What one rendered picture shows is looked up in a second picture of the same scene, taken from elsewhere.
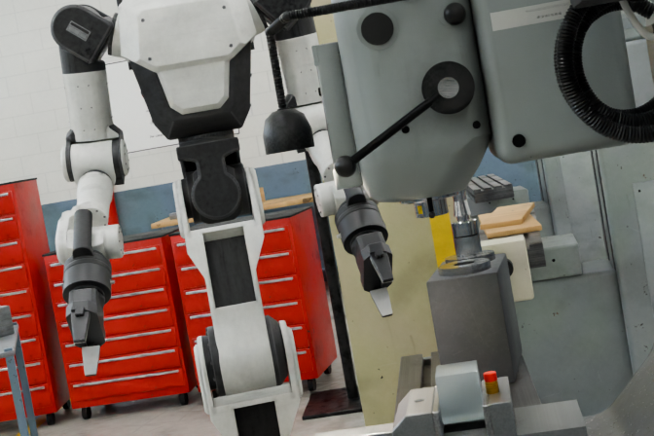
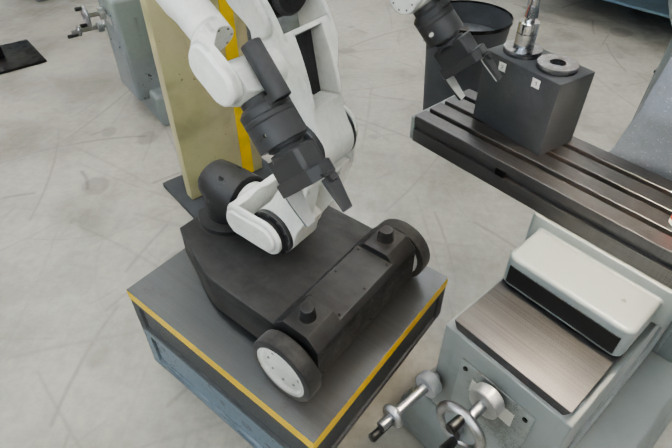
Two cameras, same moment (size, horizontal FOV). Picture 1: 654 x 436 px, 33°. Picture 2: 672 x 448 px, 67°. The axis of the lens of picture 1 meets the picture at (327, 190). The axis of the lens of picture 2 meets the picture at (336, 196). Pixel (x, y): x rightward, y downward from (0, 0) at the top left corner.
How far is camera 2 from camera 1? 1.77 m
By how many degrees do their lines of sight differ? 56
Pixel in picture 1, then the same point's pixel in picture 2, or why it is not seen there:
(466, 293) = (576, 89)
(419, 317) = not seen: hidden behind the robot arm
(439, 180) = not seen: outside the picture
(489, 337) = (573, 116)
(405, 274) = not seen: hidden behind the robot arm
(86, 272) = (295, 120)
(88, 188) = not seen: outside the picture
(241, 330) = (334, 123)
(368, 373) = (172, 78)
